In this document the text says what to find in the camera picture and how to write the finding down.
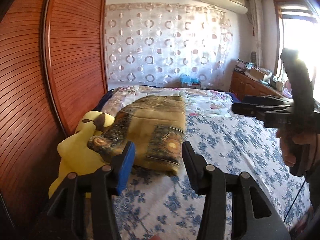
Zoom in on wooden slatted wardrobe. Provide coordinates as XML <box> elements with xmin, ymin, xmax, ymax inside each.
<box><xmin>1</xmin><ymin>0</ymin><xmax>107</xmax><ymax>239</ymax></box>

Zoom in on wooden window-side cabinet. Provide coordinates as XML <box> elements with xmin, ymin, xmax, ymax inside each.
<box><xmin>230</xmin><ymin>71</ymin><xmax>285</xmax><ymax>101</ymax></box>

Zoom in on grey sleeved right forearm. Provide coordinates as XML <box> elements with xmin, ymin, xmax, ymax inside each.
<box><xmin>306</xmin><ymin>134</ymin><xmax>320</xmax><ymax>210</ymax></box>

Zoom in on golden brown patterned cloth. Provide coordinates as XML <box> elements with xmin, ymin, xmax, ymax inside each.
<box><xmin>87</xmin><ymin>95</ymin><xmax>185</xmax><ymax>176</ymax></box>

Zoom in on person's left hand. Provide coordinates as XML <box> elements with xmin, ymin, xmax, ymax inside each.
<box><xmin>150</xmin><ymin>235</ymin><xmax>162</xmax><ymax>240</ymax></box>

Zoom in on teal item at bedhead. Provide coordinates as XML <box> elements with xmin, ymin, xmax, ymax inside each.
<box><xmin>180</xmin><ymin>74</ymin><xmax>201</xmax><ymax>89</ymax></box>

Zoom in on yellow plush toy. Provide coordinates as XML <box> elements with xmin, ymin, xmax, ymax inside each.
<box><xmin>48</xmin><ymin>111</ymin><xmax>114</xmax><ymax>197</ymax></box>

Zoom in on white circle-pattern curtain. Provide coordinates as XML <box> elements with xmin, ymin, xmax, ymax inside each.
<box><xmin>105</xmin><ymin>3</ymin><xmax>233</xmax><ymax>88</ymax></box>

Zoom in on person's right hand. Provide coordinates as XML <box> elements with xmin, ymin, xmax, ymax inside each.
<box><xmin>276</xmin><ymin>129</ymin><xmax>319</xmax><ymax>171</ymax></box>

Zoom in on blue white floral sheet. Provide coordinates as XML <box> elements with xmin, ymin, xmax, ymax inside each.
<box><xmin>114</xmin><ymin>116</ymin><xmax>311</xmax><ymax>239</ymax></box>

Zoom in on cardboard box on cabinet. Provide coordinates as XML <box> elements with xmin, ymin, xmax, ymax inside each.
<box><xmin>249</xmin><ymin>68</ymin><xmax>267</xmax><ymax>81</ymax></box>

